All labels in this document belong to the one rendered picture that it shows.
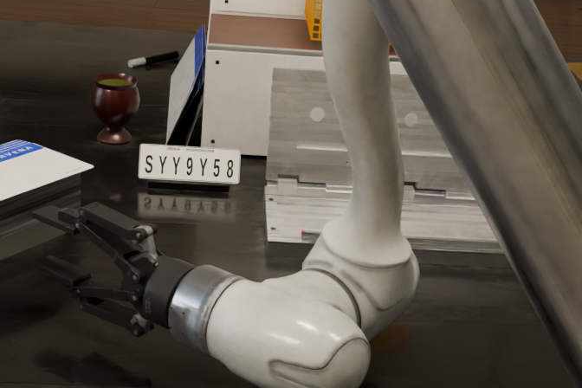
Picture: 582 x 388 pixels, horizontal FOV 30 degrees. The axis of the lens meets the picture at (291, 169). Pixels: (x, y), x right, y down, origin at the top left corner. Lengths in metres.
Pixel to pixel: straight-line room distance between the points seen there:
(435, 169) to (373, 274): 0.55
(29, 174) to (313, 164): 0.44
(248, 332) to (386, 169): 0.22
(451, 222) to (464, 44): 0.95
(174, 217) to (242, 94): 0.30
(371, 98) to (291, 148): 0.66
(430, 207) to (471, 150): 0.96
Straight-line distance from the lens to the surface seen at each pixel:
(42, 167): 1.53
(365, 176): 1.13
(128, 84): 1.90
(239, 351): 1.10
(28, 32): 2.59
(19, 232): 1.51
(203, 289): 1.14
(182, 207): 1.67
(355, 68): 0.98
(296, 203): 1.66
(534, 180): 0.74
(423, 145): 1.71
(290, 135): 1.67
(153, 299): 1.18
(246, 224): 1.62
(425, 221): 1.65
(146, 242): 1.21
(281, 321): 1.08
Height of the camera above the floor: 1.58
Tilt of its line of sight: 22 degrees down
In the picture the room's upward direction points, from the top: 5 degrees clockwise
